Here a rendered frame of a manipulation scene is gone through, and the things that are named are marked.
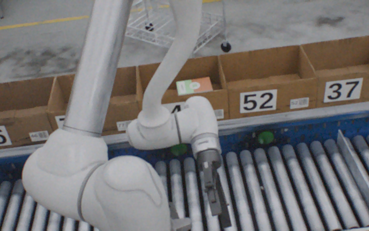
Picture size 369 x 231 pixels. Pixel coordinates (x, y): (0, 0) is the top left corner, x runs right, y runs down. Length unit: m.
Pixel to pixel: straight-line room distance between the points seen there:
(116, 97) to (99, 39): 1.15
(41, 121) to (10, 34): 3.33
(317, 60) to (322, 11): 2.61
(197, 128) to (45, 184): 0.52
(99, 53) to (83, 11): 4.28
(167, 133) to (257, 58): 0.94
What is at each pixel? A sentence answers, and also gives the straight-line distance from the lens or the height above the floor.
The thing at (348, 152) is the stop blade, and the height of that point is 0.80.
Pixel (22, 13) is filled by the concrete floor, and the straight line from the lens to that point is 5.79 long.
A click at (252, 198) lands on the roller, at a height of 0.74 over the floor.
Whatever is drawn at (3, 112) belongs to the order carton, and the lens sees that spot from 2.47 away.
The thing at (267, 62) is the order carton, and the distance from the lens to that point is 2.31.
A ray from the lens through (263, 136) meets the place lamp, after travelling 2.10.
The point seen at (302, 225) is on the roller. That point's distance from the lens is 1.88.
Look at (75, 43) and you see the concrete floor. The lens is 4.84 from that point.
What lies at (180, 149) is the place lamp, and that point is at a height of 0.81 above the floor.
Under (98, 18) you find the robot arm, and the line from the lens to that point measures 1.22.
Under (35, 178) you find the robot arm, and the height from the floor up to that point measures 1.42.
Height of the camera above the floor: 2.22
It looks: 38 degrees down
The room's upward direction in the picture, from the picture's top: 7 degrees counter-clockwise
